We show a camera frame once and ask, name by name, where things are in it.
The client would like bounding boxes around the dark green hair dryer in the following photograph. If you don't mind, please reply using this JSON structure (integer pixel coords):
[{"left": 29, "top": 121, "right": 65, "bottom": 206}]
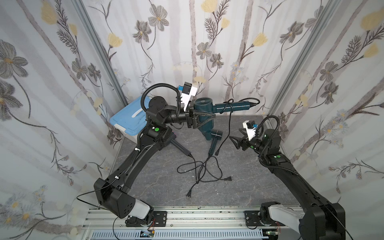
[
  {"left": 193, "top": 98, "right": 261, "bottom": 141},
  {"left": 208, "top": 130, "right": 223, "bottom": 157}
]

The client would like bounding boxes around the black hair dryer cord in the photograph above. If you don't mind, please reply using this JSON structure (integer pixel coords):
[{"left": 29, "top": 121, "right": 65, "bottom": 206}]
[{"left": 214, "top": 97, "right": 261, "bottom": 157}]

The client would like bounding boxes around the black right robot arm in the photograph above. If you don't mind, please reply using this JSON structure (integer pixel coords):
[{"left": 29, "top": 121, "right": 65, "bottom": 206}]
[{"left": 230, "top": 116, "right": 347, "bottom": 240}]

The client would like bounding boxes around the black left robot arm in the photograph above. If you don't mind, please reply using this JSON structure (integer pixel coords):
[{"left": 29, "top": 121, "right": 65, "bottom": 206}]
[{"left": 94, "top": 83, "right": 216, "bottom": 224}]

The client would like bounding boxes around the black hair dryer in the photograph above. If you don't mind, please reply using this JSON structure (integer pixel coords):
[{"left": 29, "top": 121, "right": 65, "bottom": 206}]
[{"left": 171, "top": 138, "right": 192, "bottom": 157}]

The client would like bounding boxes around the blue lid storage box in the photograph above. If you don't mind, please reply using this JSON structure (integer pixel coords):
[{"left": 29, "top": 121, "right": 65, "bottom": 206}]
[{"left": 110, "top": 97, "right": 147, "bottom": 143}]

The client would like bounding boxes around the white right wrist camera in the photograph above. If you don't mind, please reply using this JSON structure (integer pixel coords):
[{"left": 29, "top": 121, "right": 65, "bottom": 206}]
[{"left": 243, "top": 121, "right": 258, "bottom": 141}]

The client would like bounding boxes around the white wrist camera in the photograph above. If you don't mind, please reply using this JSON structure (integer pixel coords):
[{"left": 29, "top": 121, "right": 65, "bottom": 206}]
[
  {"left": 178, "top": 82, "right": 198, "bottom": 112},
  {"left": 243, "top": 121, "right": 258, "bottom": 141}
]

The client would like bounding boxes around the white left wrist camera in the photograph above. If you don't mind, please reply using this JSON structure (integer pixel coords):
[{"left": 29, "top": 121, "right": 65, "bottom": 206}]
[{"left": 178, "top": 82, "right": 198, "bottom": 112}]

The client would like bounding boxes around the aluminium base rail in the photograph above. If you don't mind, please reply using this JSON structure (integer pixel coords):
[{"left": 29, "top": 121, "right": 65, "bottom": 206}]
[{"left": 79, "top": 206, "right": 304, "bottom": 240}]

